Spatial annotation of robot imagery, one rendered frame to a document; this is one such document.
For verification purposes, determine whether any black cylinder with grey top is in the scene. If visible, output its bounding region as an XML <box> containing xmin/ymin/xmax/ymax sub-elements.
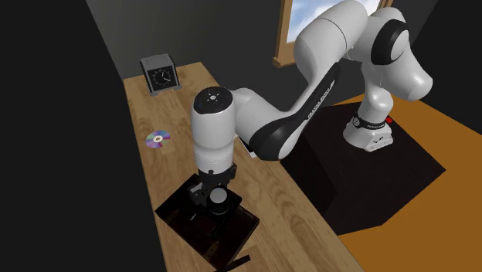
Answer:
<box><xmin>208</xmin><ymin>186</ymin><xmax>232</xmax><ymax>217</ymax></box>

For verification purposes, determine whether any dark flat square tray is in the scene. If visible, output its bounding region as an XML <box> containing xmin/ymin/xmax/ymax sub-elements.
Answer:
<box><xmin>154</xmin><ymin>172</ymin><xmax>261</xmax><ymax>272</ymax></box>

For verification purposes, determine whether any shiny compact disc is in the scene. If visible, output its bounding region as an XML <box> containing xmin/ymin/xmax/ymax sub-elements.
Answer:
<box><xmin>144</xmin><ymin>129</ymin><xmax>172</xmax><ymax>150</ymax></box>

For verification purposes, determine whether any light wooden table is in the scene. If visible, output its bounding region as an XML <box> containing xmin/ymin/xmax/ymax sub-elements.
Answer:
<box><xmin>122</xmin><ymin>61</ymin><xmax>365</xmax><ymax>272</ymax></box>

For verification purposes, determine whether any black slim stick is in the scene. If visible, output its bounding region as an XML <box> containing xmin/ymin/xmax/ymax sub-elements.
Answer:
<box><xmin>221</xmin><ymin>254</ymin><xmax>252</xmax><ymax>272</ymax></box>

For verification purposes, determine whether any grey table clock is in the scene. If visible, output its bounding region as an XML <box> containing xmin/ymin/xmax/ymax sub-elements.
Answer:
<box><xmin>140</xmin><ymin>53</ymin><xmax>183</xmax><ymax>97</ymax></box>

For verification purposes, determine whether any dark robot stand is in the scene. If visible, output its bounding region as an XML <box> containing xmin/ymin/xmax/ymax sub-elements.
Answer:
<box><xmin>280</xmin><ymin>100</ymin><xmax>447</xmax><ymax>236</ymax></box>

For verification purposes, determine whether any wooden framed window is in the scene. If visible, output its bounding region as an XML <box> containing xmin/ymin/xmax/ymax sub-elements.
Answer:
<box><xmin>272</xmin><ymin>0</ymin><xmax>395</xmax><ymax>69</ymax></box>

